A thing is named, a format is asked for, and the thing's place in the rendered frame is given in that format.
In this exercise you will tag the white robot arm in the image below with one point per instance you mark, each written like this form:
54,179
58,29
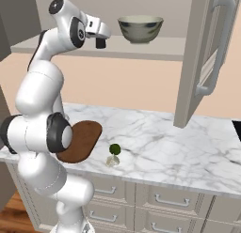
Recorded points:
37,86

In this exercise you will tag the grey cabinet door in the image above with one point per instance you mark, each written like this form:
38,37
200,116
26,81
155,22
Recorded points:
17,20

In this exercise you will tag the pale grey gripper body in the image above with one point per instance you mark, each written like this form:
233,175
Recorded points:
103,30

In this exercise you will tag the black hob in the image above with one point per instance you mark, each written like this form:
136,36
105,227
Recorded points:
237,130

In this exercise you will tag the grey-green ceramic bowl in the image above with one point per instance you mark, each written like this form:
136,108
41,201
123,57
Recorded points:
140,30

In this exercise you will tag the beige cabinet door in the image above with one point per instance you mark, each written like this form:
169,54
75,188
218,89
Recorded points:
194,55

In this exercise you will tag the beige cabinet shelf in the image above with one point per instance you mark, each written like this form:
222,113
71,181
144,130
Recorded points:
141,49

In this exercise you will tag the brown wooden cutting board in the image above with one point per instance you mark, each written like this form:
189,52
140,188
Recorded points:
85,139

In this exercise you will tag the beige drawer front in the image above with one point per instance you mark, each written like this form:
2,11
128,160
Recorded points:
108,188
169,222
172,199
105,216

